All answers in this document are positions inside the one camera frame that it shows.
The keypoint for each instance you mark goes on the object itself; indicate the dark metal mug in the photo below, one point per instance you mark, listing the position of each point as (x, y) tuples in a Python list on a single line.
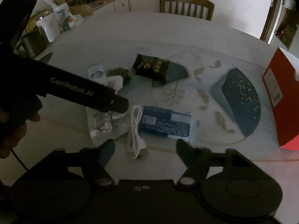
[(31, 44)]

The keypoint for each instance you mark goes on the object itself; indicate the small wet wipes pack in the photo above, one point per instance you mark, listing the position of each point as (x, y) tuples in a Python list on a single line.
[(71, 22)]

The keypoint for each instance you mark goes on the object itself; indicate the white hanging bag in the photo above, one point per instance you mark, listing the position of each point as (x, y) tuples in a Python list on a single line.
[(289, 2)]

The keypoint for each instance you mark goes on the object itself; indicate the yellow container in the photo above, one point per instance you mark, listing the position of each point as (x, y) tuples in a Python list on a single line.
[(35, 18)]

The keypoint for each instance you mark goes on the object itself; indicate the blue and white packet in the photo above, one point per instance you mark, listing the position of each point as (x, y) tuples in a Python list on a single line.
[(163, 123)]

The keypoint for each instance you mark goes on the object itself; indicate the person's left hand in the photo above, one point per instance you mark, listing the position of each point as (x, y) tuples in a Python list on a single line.
[(11, 137)]

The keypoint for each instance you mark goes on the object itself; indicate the white printed bag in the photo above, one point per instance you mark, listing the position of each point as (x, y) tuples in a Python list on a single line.
[(62, 16)]

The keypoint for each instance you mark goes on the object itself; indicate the black and gold foil packet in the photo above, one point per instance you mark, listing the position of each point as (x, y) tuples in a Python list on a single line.
[(149, 66)]

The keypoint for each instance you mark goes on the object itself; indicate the white table desktop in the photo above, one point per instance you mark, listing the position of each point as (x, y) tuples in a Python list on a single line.
[(163, 35)]

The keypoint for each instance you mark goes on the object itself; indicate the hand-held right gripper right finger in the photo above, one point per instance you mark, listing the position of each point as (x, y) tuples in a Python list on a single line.
[(184, 152)]

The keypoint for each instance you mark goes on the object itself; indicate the red cardboard box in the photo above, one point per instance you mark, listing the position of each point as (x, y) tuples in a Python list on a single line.
[(278, 121)]

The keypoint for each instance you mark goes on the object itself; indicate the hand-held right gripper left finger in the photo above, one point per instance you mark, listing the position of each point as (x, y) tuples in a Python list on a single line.
[(107, 151)]

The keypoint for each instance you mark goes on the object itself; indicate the green tea packet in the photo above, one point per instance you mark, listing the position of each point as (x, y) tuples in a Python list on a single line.
[(119, 73)]

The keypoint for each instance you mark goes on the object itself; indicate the white plastic tube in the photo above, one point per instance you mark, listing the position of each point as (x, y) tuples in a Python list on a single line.
[(48, 0)]

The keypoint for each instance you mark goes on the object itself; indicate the white sideboard cabinet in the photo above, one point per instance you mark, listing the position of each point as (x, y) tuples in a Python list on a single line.
[(121, 4)]

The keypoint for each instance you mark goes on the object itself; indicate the small white picture packet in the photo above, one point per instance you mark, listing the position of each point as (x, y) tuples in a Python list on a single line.
[(95, 72)]

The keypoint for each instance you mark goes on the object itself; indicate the tan cardboard box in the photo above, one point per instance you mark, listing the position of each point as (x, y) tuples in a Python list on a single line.
[(80, 10)]

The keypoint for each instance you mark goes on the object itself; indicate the round patterned placemat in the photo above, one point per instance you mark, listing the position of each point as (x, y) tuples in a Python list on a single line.
[(45, 57), (243, 102)]

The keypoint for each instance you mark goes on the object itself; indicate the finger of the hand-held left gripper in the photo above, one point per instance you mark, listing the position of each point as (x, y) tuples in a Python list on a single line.
[(114, 102)]

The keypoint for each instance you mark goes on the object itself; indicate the white tumbler cup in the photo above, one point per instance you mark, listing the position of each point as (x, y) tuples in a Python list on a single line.
[(48, 28)]

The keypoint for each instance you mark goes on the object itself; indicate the large white picture packet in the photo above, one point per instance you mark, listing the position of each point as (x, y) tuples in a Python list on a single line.
[(105, 126)]

